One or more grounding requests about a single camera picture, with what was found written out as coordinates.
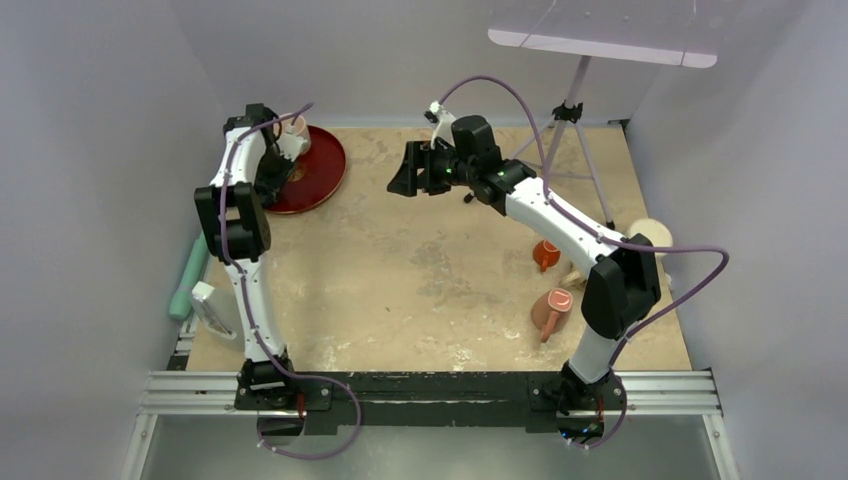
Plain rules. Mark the white pinkish mug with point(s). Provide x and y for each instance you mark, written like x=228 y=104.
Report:
x=297 y=126

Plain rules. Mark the round red lacquer tray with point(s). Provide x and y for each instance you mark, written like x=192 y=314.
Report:
x=317 y=176

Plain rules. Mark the white overhead light panel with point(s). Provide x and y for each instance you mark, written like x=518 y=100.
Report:
x=675 y=33

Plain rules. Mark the cream upside down mug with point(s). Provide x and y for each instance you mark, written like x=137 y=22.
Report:
x=654 y=230

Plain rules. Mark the beige mug sideways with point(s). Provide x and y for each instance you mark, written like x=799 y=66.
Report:
x=573 y=280

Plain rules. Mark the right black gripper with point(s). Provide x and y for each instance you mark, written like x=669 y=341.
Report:
x=419 y=156

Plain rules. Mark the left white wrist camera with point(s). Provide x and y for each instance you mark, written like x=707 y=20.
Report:
x=291 y=146

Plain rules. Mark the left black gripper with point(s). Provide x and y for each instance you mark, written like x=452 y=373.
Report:
x=272 y=186

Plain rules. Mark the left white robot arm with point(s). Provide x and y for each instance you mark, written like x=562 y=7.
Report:
x=231 y=209

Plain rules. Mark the small orange mug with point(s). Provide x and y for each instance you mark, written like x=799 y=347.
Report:
x=545 y=255

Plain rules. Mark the aluminium frame rail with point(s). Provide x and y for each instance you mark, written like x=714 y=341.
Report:
x=647 y=393

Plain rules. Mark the mint green object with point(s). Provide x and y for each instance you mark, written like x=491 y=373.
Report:
x=180 y=307

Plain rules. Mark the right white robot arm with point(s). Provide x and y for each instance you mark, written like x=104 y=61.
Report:
x=621 y=273

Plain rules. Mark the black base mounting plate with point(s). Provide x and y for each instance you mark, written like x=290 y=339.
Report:
x=535 y=401

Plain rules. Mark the white grey flat device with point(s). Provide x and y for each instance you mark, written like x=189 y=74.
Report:
x=218 y=311

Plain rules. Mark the pink salmon mug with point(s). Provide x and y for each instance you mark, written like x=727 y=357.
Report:
x=551 y=311

